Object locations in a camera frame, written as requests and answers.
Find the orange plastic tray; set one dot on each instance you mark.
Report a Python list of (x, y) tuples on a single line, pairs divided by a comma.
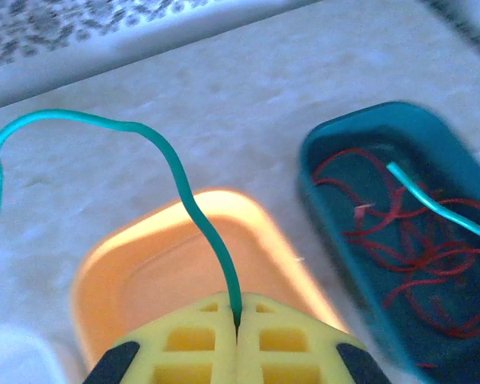
[(164, 260)]

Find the teal plastic tray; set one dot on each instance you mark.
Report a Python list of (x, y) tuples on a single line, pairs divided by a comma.
[(416, 128)]

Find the white plastic tray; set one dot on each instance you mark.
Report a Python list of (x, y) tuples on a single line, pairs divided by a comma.
[(16, 356)]

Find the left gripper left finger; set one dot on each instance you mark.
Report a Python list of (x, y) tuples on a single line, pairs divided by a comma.
[(224, 352)]

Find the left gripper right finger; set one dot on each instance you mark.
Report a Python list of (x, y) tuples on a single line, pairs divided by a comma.
[(249, 352)]

